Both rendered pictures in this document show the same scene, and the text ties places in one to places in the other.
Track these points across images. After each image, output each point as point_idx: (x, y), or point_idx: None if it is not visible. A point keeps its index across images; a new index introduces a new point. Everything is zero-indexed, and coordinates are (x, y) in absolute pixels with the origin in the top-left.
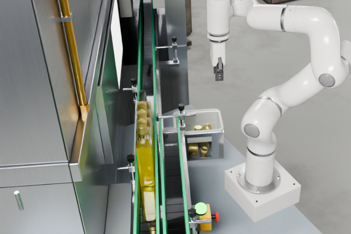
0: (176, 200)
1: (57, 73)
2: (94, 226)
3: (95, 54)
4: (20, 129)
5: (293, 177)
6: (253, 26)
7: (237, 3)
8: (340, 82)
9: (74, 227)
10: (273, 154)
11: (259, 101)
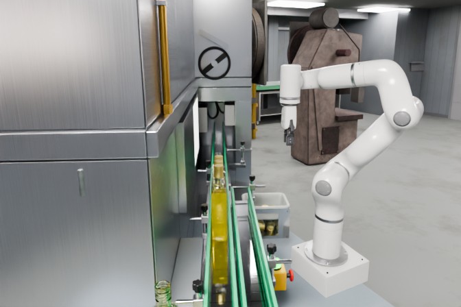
0: (250, 251)
1: (147, 27)
2: (163, 251)
3: (180, 98)
4: (97, 78)
5: (359, 254)
6: (324, 84)
7: (306, 76)
8: (415, 120)
9: (141, 229)
10: (341, 223)
11: (328, 164)
